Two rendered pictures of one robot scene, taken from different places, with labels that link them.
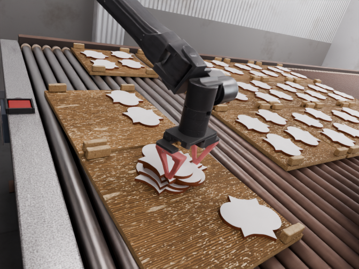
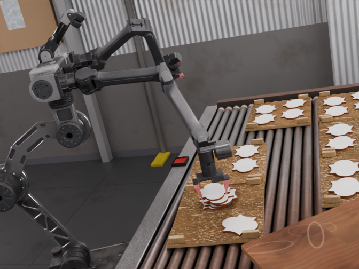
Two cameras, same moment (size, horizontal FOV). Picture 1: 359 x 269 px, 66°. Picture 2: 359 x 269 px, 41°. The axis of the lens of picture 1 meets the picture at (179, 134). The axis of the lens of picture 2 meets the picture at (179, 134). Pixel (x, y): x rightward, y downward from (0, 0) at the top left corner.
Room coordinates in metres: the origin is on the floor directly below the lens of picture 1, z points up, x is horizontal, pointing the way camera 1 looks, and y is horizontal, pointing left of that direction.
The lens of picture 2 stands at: (-0.50, -1.35, 1.90)
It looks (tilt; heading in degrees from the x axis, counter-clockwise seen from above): 20 degrees down; 56
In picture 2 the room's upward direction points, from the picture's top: 13 degrees counter-clockwise
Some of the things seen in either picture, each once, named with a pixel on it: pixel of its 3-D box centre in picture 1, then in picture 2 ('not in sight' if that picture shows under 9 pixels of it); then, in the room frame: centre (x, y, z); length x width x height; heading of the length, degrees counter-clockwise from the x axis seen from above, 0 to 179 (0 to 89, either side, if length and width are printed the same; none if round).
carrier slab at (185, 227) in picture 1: (185, 196); (219, 212); (0.50, -0.05, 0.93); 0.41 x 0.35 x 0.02; 41
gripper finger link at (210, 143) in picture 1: (196, 148); (220, 184); (0.54, -0.04, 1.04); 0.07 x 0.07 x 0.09; 57
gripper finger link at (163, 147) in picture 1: (176, 157); (203, 188); (0.48, -0.01, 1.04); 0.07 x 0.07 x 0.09; 57
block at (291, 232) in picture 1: (291, 232); (250, 234); (0.44, -0.28, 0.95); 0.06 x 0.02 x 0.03; 131
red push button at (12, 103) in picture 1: (20, 105); (180, 161); (0.74, 0.50, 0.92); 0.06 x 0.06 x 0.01; 37
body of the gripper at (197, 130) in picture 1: (194, 123); (208, 169); (0.51, -0.02, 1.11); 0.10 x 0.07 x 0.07; 147
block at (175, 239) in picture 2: not in sight; (177, 239); (0.27, -0.07, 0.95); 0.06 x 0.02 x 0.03; 131
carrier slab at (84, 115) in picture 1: (114, 115); (228, 165); (0.82, 0.23, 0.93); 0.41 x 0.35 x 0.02; 40
